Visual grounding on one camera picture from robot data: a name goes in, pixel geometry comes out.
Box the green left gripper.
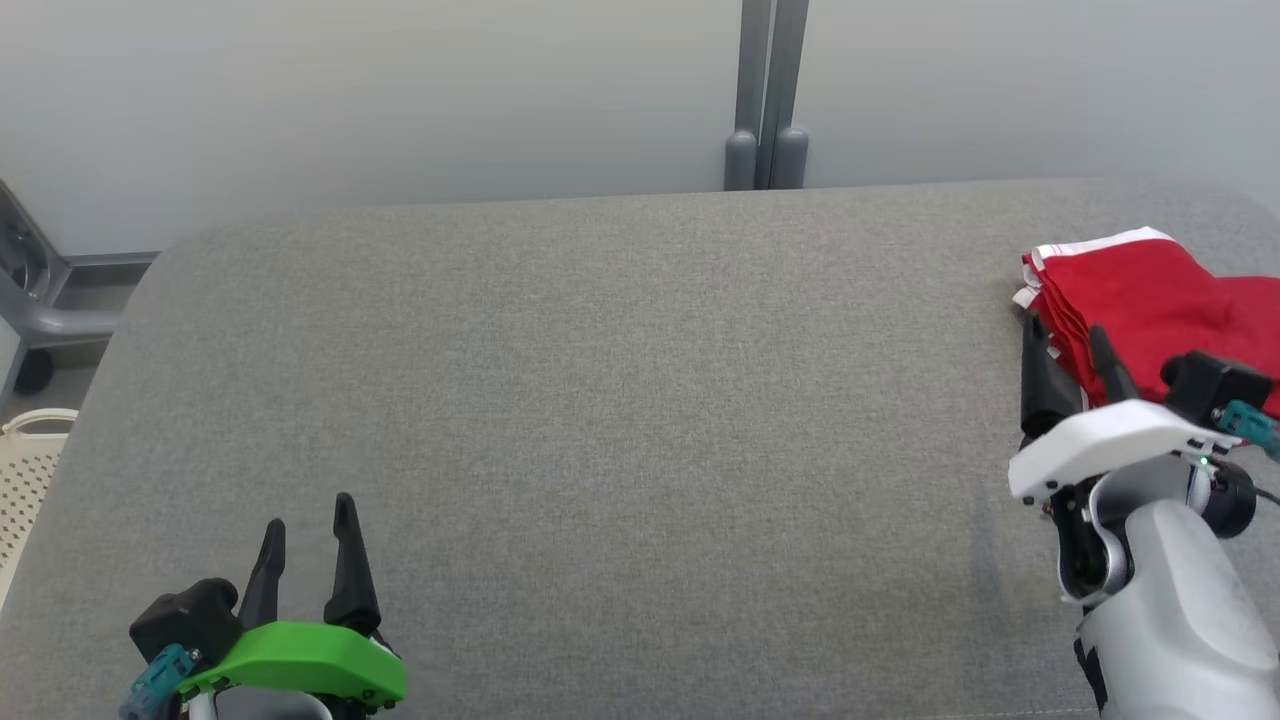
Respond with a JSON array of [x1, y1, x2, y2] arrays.
[[178, 492, 409, 706]]

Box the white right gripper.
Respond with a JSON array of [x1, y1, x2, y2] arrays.
[[1007, 310, 1246, 506]]

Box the red shorts with white trim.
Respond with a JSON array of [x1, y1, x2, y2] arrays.
[[1022, 228, 1246, 406]]

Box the cream perforated laundry basket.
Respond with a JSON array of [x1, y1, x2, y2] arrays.
[[0, 408, 79, 611]]

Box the grey fabric sofa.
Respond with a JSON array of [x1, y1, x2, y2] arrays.
[[0, 178, 1280, 720]]

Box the teal right cable connector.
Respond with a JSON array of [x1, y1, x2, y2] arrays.
[[1212, 400, 1280, 461]]

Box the teal cable connector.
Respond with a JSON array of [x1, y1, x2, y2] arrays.
[[118, 643, 201, 720], [1212, 400, 1280, 461]]

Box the teal left cable connector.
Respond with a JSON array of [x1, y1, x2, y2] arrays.
[[118, 643, 201, 720]]

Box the grey metal wheeled frame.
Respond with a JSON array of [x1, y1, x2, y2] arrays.
[[0, 180, 161, 396]]

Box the grey partition post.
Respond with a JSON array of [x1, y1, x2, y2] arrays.
[[724, 0, 776, 191], [765, 0, 809, 191]]

